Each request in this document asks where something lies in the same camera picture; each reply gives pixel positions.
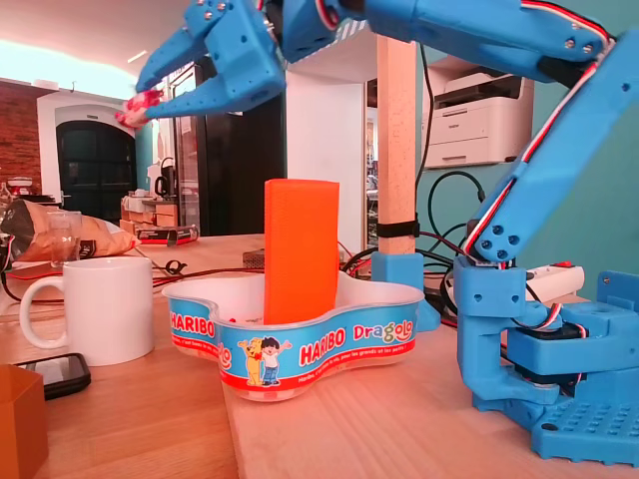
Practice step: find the perforated metal box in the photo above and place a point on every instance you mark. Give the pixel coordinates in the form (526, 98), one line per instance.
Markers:
(253, 258)

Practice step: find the red white candy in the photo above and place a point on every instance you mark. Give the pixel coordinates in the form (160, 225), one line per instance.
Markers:
(137, 107)

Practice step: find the dark arched door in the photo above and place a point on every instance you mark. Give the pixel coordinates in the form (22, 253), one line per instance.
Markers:
(95, 169)

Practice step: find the red black flat box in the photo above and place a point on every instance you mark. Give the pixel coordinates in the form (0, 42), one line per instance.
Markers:
(165, 234)

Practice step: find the white power strip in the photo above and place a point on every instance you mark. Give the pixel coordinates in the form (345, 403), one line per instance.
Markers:
(554, 279)

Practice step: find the blue 3D-printed robot arm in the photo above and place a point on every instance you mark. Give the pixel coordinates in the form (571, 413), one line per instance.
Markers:
(474, 30)

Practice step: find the Haribo Dragolo candy tub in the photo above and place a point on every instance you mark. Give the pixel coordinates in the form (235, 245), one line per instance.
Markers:
(319, 344)

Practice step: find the light wooden base board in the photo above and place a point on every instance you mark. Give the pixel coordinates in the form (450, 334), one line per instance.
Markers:
(399, 439)

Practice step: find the blue post base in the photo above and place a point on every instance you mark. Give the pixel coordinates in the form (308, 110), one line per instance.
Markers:
(397, 272)

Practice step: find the orange half-round block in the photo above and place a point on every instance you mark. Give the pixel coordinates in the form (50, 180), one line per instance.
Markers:
(302, 249)

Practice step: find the white ceramic mug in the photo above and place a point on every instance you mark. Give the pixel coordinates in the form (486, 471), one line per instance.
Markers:
(110, 309)

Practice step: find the black kettle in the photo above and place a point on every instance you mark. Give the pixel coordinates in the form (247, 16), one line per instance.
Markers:
(161, 185)

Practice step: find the wooden drawer box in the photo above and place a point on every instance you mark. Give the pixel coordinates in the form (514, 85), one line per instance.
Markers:
(160, 217)

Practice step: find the crumpled chips bag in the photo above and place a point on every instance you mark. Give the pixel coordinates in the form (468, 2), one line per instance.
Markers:
(100, 239)

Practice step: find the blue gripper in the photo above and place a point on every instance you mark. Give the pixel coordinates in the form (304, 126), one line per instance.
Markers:
(239, 59)

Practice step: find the wooden camera post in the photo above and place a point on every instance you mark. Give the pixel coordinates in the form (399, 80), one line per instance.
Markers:
(397, 149)

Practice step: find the black smartphone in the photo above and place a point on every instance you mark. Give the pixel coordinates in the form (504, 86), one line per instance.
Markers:
(65, 374)

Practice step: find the blue printed bracket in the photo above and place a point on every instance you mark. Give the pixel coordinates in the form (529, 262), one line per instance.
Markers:
(621, 294)

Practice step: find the white printer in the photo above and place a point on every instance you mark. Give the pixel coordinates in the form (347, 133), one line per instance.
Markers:
(474, 130)

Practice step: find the black fridge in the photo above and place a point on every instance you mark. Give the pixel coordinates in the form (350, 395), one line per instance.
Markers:
(239, 174)

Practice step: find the clear drinking glass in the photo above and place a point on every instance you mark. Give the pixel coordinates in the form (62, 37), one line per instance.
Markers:
(62, 239)

